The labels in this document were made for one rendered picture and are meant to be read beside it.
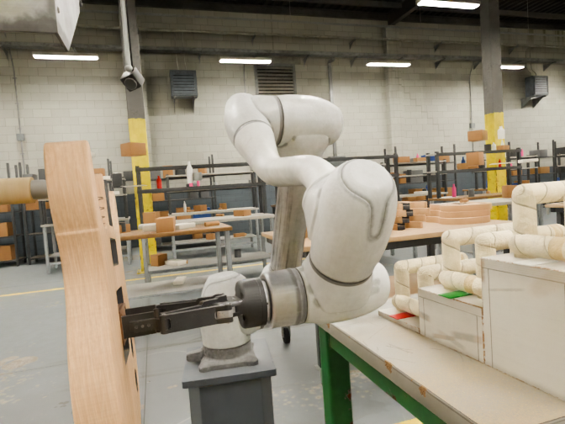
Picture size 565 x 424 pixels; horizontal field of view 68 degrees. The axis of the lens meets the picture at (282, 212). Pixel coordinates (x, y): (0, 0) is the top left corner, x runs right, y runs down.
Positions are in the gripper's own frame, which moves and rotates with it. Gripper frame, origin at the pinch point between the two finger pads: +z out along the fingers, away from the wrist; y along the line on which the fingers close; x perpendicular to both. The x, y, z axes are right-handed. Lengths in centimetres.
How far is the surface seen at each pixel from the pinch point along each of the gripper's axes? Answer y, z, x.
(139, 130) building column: 661, 6, 209
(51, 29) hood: -24.5, 2.2, 30.9
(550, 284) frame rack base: -22, -54, 0
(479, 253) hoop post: -7, -56, 3
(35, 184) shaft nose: -8.6, 8.2, 19.4
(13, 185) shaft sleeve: -9.1, 10.5, 19.4
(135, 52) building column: 646, 1, 337
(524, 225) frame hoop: -16, -57, 7
